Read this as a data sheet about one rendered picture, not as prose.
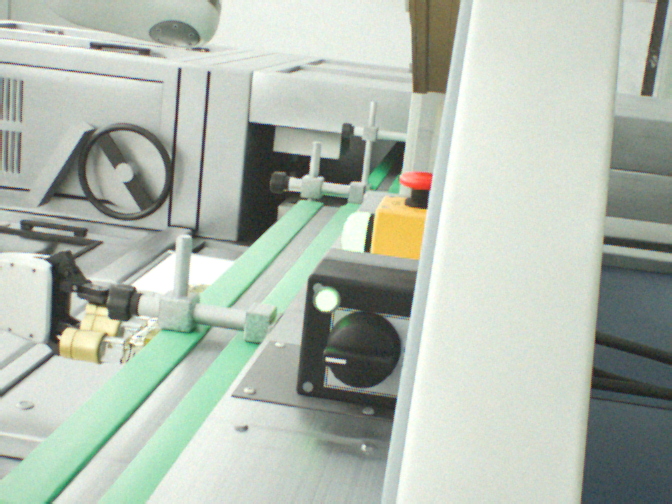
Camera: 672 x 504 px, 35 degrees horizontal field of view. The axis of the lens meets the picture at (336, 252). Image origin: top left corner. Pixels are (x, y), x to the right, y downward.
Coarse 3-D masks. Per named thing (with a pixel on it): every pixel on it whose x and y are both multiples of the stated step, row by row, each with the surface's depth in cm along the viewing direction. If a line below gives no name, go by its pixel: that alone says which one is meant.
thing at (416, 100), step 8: (416, 96) 138; (416, 104) 138; (416, 112) 139; (416, 120) 140; (408, 128) 139; (416, 128) 140; (408, 136) 139; (416, 136) 140; (408, 144) 140; (408, 152) 140; (408, 160) 140; (408, 168) 140; (400, 192) 141; (408, 192) 142
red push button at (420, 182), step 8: (400, 176) 94; (408, 176) 93; (416, 176) 93; (424, 176) 93; (432, 176) 93; (408, 184) 93; (416, 184) 92; (424, 184) 92; (416, 192) 94; (424, 192) 94; (416, 200) 94; (424, 200) 94
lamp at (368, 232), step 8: (352, 216) 95; (360, 216) 95; (368, 216) 95; (352, 224) 94; (360, 224) 94; (368, 224) 94; (344, 232) 95; (352, 232) 94; (360, 232) 94; (368, 232) 94; (344, 240) 95; (352, 240) 94; (360, 240) 94; (368, 240) 94; (344, 248) 95; (352, 248) 95; (360, 248) 94; (368, 248) 94
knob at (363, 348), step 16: (352, 320) 63; (368, 320) 63; (384, 320) 64; (336, 336) 63; (352, 336) 62; (368, 336) 62; (384, 336) 62; (336, 352) 62; (352, 352) 62; (368, 352) 62; (384, 352) 62; (400, 352) 64; (336, 368) 63; (352, 368) 62; (368, 368) 61; (384, 368) 61; (352, 384) 63; (368, 384) 63
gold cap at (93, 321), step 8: (88, 320) 120; (96, 320) 120; (104, 320) 120; (112, 320) 120; (80, 328) 120; (88, 328) 120; (96, 328) 120; (104, 328) 120; (112, 328) 120; (112, 336) 120
